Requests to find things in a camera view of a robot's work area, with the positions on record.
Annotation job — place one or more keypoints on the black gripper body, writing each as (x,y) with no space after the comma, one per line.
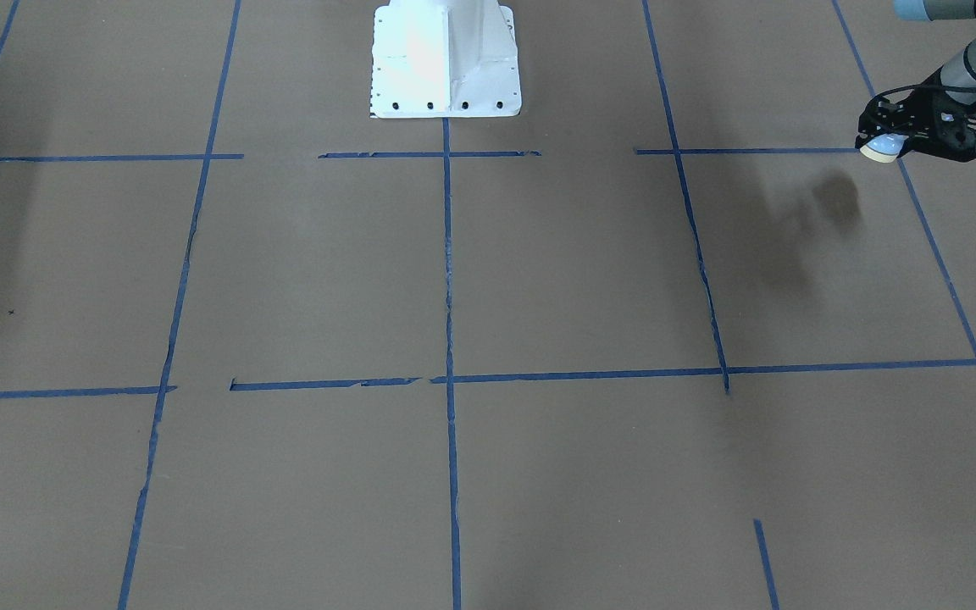
(920,113)

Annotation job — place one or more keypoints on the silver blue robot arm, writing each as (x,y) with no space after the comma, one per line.
(960,70)

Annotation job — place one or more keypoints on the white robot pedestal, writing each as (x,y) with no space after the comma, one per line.
(442,59)

